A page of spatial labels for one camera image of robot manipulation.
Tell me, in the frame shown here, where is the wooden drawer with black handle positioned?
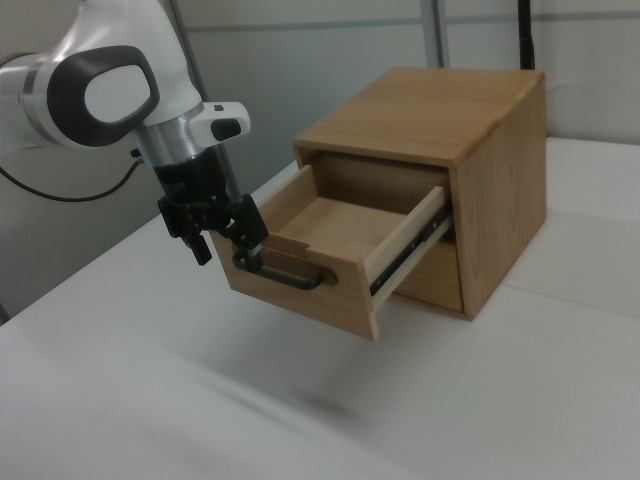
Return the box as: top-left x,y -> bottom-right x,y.
212,162 -> 454,344

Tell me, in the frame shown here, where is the black upright pole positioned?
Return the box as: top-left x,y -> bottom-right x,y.
516,0 -> 539,71

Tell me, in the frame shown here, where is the wooden drawer cabinet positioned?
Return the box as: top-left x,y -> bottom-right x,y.
292,66 -> 547,322

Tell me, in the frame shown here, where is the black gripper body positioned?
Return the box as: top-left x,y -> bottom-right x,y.
151,149 -> 233,207

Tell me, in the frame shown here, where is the grey partition post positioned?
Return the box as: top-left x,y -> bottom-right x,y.
422,0 -> 449,69

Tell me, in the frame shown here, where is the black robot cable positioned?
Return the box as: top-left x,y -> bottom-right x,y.
0,157 -> 141,202

